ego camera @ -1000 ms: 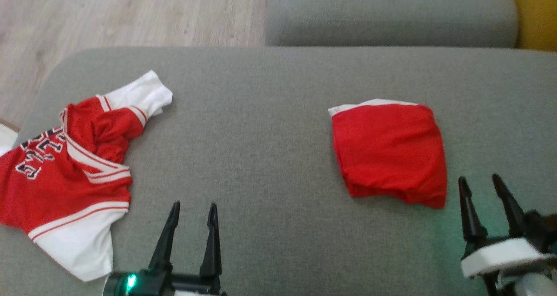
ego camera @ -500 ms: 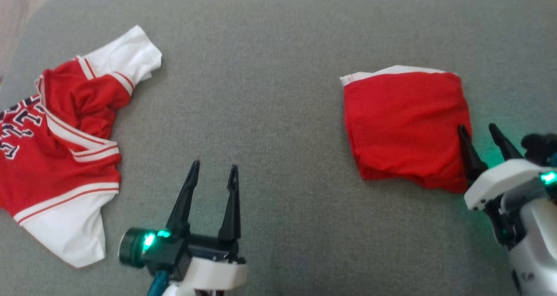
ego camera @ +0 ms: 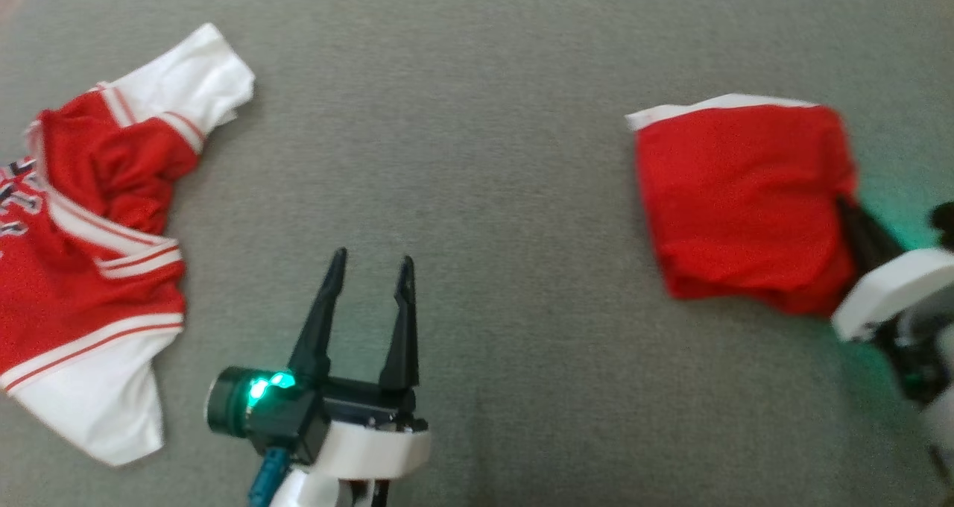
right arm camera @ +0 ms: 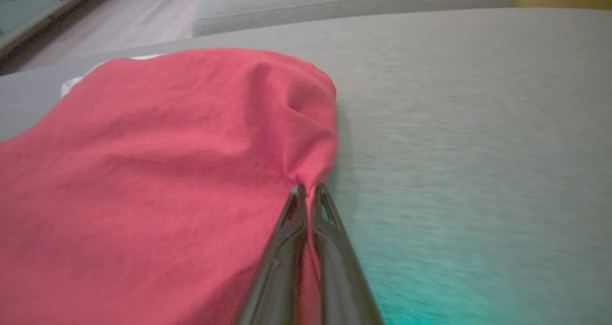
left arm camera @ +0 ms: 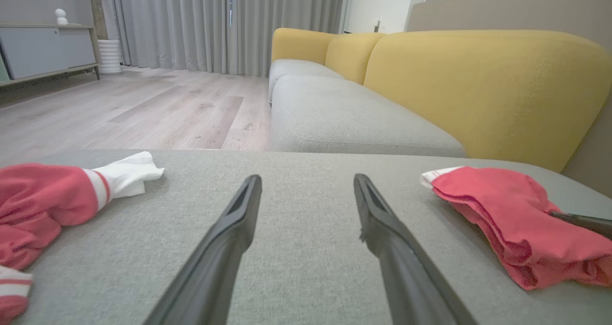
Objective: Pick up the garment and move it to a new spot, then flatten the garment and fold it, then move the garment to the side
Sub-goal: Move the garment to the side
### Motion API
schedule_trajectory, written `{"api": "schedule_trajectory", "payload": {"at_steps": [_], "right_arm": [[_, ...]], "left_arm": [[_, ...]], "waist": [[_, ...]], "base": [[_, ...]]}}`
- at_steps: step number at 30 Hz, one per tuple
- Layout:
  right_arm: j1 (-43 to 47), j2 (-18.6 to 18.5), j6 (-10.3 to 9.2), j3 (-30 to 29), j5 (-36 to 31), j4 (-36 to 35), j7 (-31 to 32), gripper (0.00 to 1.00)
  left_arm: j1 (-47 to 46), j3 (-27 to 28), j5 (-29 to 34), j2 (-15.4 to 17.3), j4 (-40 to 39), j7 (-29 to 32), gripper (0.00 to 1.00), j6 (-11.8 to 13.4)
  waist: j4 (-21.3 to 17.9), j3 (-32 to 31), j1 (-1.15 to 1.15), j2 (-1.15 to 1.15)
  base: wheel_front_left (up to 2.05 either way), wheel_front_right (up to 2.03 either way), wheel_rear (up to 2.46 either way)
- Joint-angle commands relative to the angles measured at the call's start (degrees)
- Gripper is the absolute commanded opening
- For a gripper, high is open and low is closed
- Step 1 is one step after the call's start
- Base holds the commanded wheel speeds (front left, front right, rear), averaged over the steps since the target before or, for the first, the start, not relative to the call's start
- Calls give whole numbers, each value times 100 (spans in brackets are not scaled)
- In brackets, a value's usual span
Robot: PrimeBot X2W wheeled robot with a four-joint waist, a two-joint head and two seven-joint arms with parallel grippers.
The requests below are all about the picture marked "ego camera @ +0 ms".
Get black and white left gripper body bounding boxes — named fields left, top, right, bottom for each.
left=313, top=377, right=432, bottom=480

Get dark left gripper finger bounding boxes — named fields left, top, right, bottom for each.
left=287, top=248, right=349, bottom=386
left=378, top=255, right=420, bottom=394

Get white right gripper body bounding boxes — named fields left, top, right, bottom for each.
left=831, top=248, right=954, bottom=343

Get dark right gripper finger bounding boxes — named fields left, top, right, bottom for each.
left=853, top=207, right=908, bottom=271
left=835, top=195, right=874, bottom=278

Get red shorts with white band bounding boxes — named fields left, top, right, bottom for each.
left=625, top=93, right=862, bottom=318

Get red and white jersey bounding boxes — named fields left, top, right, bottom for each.
left=0, top=22, right=256, bottom=467

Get blue cable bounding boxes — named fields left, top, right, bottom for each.
left=247, top=447, right=291, bottom=507

